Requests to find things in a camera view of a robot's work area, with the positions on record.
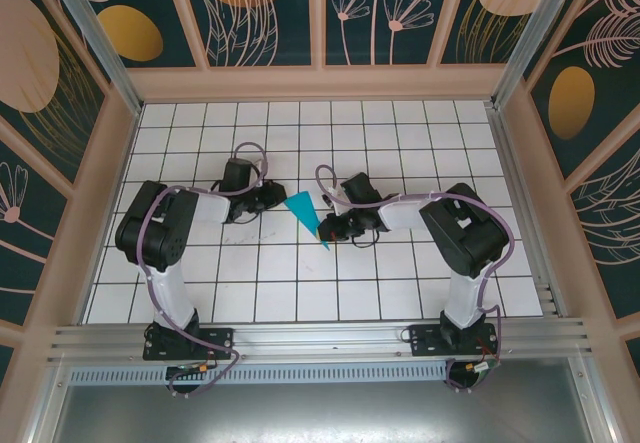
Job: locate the blue cloth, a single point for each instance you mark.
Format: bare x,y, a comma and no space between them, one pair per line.
305,208

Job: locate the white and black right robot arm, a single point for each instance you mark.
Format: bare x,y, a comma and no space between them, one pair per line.
400,215

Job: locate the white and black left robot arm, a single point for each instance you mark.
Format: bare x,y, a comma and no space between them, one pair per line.
210,208

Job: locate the grey metal sheet panel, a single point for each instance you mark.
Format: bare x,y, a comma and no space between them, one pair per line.
320,413

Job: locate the small circuit board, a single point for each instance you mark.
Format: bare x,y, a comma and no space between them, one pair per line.
482,365
192,369

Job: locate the aluminium mounting rail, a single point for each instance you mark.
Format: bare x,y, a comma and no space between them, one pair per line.
320,338

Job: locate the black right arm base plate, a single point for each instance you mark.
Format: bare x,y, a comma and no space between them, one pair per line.
422,340

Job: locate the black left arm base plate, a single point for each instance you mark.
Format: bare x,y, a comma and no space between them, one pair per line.
220,343

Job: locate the aluminium side rail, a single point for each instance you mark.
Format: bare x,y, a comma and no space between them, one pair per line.
525,213

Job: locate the aluminium frame post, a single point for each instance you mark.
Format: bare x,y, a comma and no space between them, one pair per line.
100,48
530,38

